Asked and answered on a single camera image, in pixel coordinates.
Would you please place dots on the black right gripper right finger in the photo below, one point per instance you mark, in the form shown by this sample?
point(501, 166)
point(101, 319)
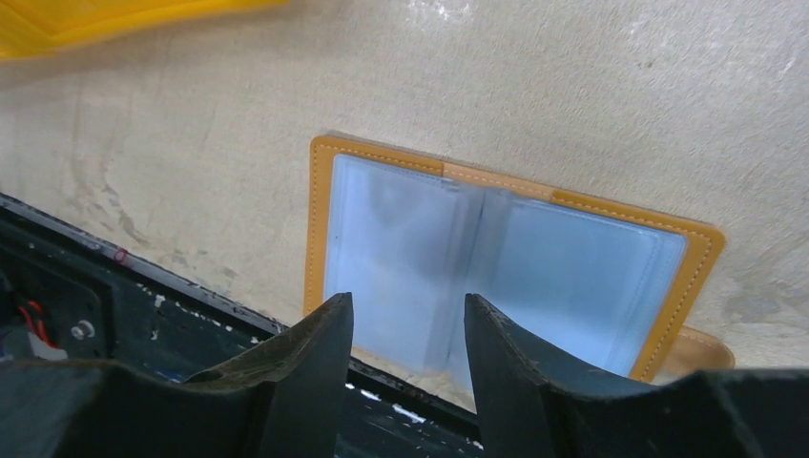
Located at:
point(534, 399)

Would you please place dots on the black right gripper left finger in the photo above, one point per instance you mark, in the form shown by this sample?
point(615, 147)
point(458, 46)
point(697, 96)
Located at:
point(280, 398)

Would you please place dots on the tan leather card holder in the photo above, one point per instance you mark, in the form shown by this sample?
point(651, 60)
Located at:
point(408, 236)

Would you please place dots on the yellow bin with black cards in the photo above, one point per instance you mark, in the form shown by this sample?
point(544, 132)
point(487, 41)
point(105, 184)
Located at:
point(32, 28)

